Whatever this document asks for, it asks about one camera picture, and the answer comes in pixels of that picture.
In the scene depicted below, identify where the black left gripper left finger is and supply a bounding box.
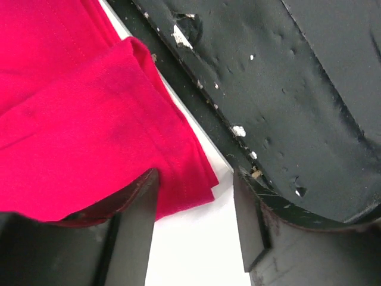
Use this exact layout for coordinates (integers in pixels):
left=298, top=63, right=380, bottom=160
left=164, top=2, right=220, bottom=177
left=1, top=169, right=159, bottom=285

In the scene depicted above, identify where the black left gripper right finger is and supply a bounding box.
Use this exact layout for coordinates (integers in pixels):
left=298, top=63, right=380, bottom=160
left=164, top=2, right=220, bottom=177
left=233, top=167, right=380, bottom=285

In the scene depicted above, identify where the red t shirt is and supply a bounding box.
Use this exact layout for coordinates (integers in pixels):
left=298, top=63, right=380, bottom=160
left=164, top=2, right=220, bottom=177
left=1, top=1, right=218, bottom=222

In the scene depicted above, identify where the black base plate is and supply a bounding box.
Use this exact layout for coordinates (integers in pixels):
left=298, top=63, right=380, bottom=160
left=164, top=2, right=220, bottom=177
left=110, top=1, right=380, bottom=223

